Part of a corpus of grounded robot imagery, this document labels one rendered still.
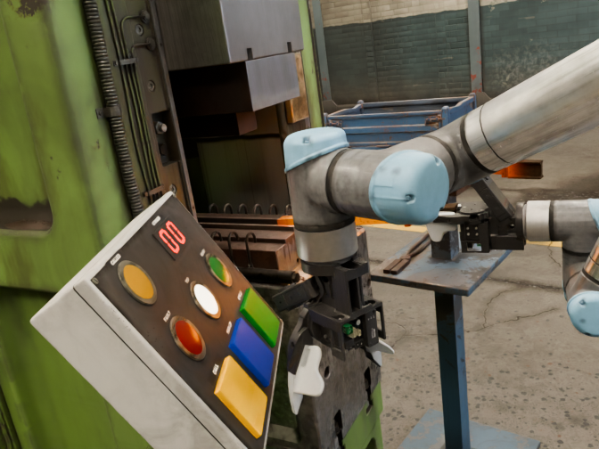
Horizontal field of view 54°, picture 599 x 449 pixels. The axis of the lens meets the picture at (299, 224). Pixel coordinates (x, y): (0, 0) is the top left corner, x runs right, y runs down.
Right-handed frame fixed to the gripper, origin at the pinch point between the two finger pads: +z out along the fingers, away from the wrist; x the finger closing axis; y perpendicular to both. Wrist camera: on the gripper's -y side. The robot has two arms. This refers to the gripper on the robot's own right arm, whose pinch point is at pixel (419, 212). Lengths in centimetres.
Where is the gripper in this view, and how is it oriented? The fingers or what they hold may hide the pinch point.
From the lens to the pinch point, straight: 120.2
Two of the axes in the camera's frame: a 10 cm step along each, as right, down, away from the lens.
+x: 4.6, -3.3, 8.2
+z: -8.7, 0.1, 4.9
